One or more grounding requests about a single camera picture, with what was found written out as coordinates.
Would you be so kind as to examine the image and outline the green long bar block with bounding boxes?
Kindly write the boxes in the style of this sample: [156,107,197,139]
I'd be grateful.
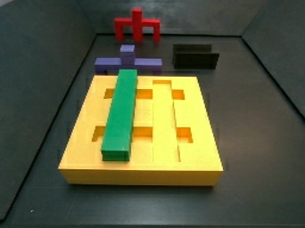
[101,69,136,161]

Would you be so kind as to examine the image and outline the purple cross-shaped block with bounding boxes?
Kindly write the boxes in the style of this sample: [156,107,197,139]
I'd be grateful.
[93,45,161,74]

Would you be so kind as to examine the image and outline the red cross-shaped block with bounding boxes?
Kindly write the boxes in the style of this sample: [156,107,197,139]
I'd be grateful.
[113,8,160,43]

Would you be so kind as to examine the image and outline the yellow slotted board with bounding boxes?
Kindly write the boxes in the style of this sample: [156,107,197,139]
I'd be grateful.
[58,76,223,186]

